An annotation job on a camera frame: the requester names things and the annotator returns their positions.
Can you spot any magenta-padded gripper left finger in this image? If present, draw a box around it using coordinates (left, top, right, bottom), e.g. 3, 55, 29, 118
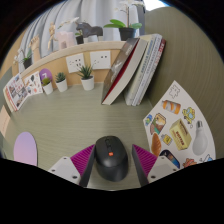
48, 143, 98, 188

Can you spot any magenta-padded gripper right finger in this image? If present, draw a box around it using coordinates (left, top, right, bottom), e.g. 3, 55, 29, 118
131, 143, 180, 187

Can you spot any black computer mouse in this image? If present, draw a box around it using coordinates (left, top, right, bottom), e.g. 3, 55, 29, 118
94, 135, 129, 183

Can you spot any purple mouse pad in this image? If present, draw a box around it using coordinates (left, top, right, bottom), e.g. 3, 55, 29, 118
13, 131, 38, 167

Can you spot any food sticker sheet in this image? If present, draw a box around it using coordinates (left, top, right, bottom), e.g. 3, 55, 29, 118
143, 79, 217, 169

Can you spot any beige card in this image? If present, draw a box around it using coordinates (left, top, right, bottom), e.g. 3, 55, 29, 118
0, 104, 12, 138

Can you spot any small succulent white pot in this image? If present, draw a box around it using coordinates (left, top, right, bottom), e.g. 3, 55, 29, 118
41, 77, 54, 96
77, 64, 96, 92
54, 72, 69, 93

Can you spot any white thick book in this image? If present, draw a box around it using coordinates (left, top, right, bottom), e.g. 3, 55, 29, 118
123, 34, 158, 106

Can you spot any colourful photo magazine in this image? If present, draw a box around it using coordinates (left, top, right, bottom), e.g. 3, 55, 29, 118
5, 73, 30, 113

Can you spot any white sticker sheet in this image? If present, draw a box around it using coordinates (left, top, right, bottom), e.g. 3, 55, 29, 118
23, 70, 44, 98

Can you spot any large white book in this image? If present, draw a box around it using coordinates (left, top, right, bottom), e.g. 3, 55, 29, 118
2, 84, 14, 113

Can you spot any black cover book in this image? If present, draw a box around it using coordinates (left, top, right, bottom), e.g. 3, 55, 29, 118
100, 37, 149, 106

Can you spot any white book red spine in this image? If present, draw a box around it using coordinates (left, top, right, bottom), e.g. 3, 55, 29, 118
131, 33, 167, 107

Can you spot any small white orchid black pot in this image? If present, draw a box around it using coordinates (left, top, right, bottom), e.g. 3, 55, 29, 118
13, 48, 34, 70

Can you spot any wooden hand model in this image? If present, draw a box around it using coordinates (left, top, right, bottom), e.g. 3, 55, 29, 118
28, 34, 41, 61

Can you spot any pink horse figurine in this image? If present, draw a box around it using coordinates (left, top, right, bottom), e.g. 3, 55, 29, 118
54, 30, 78, 50

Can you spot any wooden artist mannequin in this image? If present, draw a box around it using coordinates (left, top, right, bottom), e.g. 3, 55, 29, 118
46, 21, 58, 53

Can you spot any large white orchid black pot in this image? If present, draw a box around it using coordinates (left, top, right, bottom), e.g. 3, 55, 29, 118
103, 0, 144, 42

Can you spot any dark horse figurine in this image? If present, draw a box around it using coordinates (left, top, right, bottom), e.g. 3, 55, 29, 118
75, 21, 104, 44

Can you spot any grey curtain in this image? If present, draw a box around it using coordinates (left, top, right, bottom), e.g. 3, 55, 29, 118
19, 0, 146, 73

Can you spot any white wall socket plate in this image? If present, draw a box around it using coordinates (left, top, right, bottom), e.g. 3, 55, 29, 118
89, 49, 112, 70
65, 53, 86, 74

